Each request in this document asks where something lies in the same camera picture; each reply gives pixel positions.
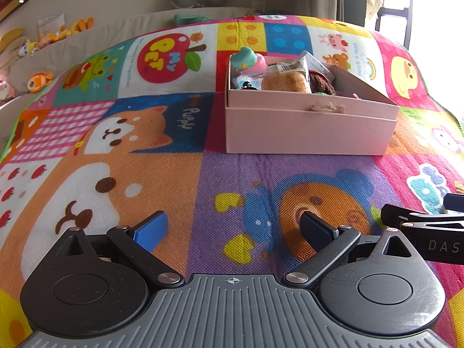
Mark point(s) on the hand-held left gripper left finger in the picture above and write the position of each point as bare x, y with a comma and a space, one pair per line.
152, 230

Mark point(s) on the green cloth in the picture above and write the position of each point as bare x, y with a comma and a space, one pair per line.
192, 19

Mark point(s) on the bread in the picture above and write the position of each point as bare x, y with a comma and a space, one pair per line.
286, 79

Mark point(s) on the white paper card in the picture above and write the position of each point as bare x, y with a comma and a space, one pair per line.
50, 22

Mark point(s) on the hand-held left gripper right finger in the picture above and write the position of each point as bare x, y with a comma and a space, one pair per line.
316, 230

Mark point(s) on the blue packet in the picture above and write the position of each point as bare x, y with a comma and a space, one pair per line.
242, 79

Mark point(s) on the colourful printed blanket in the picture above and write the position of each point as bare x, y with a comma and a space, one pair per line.
145, 181

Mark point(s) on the white wall socket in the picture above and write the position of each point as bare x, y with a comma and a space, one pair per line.
260, 5

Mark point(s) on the row of plush toys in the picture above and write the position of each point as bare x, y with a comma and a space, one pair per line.
61, 32

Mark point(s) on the hanging yellow cloth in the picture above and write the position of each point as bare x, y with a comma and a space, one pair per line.
374, 2

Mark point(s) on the black clip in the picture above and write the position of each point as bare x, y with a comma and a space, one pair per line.
248, 85

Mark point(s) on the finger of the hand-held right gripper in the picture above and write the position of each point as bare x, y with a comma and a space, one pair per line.
455, 202
417, 219

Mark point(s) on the pink cardboard box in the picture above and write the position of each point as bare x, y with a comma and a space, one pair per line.
308, 134

